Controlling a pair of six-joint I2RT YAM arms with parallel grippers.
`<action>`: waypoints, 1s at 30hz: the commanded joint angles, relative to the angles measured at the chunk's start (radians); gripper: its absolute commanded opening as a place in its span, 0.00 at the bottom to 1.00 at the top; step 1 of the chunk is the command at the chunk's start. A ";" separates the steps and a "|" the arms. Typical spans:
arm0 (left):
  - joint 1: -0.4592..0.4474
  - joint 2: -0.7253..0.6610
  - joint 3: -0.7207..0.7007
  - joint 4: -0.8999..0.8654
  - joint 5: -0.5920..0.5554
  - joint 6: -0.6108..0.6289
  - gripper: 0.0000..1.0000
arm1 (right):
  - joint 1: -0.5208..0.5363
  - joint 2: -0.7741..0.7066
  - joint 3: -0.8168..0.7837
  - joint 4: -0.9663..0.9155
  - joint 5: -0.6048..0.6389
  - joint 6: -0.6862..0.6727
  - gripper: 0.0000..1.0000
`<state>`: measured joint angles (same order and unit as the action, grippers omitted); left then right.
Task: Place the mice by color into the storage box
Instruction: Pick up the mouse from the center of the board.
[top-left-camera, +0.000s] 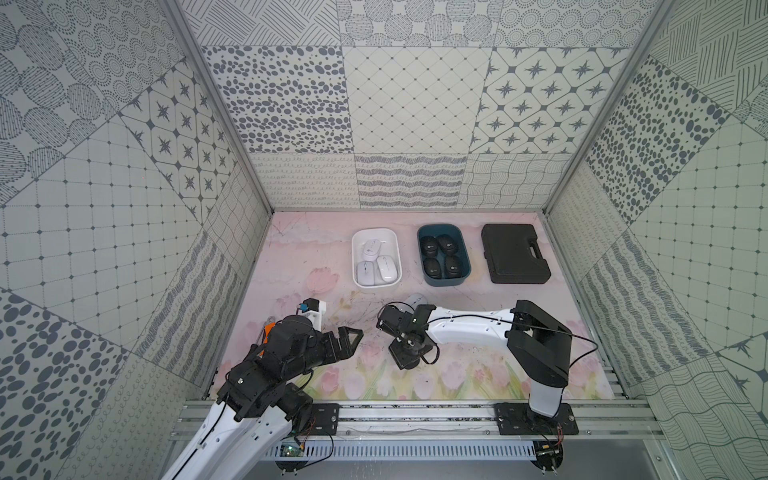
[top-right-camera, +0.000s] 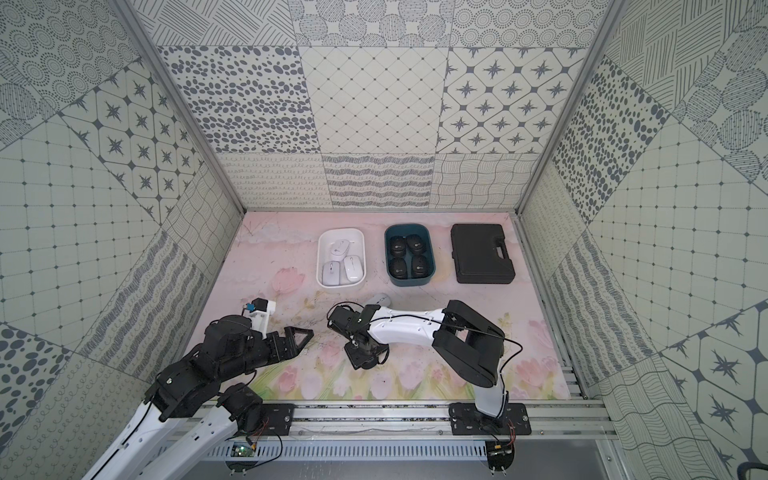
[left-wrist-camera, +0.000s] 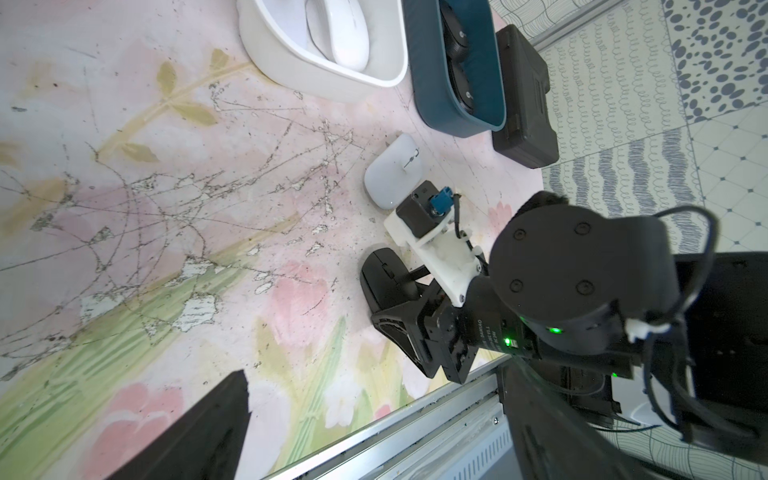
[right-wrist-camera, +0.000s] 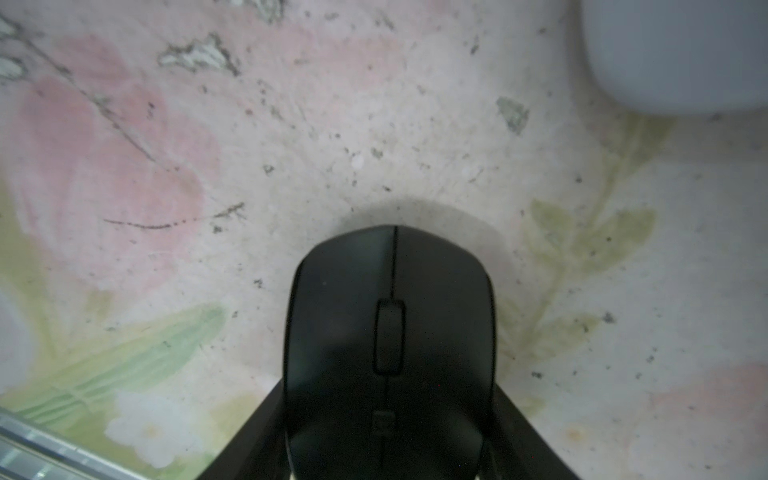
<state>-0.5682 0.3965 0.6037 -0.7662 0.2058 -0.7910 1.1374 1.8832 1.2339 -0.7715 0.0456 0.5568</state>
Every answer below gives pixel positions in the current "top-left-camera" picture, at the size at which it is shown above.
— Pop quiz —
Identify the orange handled tool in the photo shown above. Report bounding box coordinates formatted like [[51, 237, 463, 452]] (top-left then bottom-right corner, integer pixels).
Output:
[[260, 322, 276, 344]]

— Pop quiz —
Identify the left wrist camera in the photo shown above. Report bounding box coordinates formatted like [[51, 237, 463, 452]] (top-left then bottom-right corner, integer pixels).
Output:
[[296, 298, 327, 331]]

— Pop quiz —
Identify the black mouse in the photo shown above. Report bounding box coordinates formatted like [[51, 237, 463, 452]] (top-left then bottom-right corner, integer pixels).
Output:
[[419, 236, 440, 258], [444, 255, 464, 279], [393, 351, 424, 370], [436, 234, 459, 256], [423, 258, 442, 280]]

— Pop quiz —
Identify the teal storage box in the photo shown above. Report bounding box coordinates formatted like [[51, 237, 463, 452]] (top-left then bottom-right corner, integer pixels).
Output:
[[417, 223, 472, 287]]

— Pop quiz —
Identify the white oval mouse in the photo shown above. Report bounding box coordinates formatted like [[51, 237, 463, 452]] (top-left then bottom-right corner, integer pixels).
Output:
[[362, 238, 383, 262]]

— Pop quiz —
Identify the white storage box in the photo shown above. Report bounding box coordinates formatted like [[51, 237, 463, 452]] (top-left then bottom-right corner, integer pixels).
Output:
[[351, 228, 403, 290]]

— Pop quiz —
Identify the white slotted cable duct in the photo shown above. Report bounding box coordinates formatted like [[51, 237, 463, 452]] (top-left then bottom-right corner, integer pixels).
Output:
[[263, 440, 536, 462]]

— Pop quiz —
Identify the green circuit board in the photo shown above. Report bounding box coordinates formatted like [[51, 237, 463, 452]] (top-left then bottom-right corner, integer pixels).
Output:
[[279, 443, 304, 459]]

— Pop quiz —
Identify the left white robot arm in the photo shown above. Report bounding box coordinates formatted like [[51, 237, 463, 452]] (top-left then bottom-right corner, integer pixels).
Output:
[[163, 315, 364, 479]]

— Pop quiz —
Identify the white slim mouse angled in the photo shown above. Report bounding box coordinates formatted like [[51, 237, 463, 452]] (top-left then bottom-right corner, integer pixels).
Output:
[[406, 294, 427, 306]]

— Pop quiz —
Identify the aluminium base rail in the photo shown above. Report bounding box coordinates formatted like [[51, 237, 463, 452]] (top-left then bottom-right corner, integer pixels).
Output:
[[169, 399, 666, 443]]

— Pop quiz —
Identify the black plastic tool case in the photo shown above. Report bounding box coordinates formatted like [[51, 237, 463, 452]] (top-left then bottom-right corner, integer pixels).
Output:
[[481, 224, 551, 285]]

